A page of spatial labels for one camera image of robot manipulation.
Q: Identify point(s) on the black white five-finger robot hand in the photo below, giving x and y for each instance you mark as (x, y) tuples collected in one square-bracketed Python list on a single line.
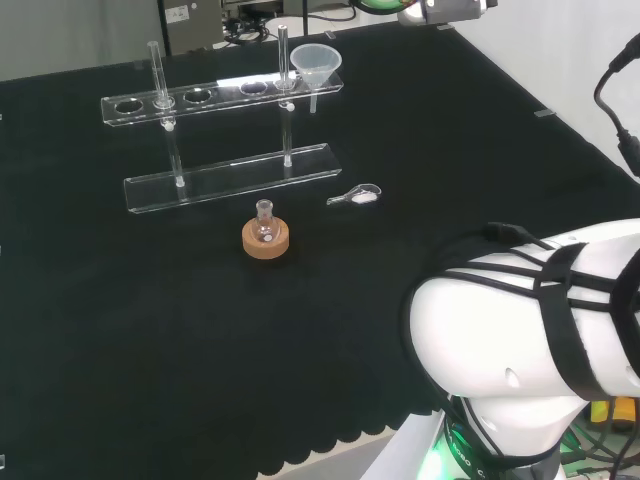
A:
[(450, 11)]

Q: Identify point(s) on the clear plastic funnel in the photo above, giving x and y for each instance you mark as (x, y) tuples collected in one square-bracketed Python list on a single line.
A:
[(316, 62)]

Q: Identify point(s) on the glass weighing funnel with powder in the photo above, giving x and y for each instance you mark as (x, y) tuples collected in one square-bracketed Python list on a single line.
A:
[(364, 196)]

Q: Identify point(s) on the clear acrylic funnel stand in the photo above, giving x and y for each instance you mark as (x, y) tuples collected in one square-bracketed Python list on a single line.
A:
[(230, 175)]

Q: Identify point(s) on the grey metal cabinet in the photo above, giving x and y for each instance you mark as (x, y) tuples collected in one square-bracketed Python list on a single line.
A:
[(192, 25)]

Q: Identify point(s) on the small glass round-bottom flask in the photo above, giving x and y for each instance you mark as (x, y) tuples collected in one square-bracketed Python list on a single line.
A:
[(264, 227)]

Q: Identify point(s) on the black bench cloth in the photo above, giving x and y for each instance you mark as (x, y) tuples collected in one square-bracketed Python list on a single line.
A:
[(150, 320)]

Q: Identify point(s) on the yellow stop button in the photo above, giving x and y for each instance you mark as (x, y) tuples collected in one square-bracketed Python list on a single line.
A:
[(622, 412)]

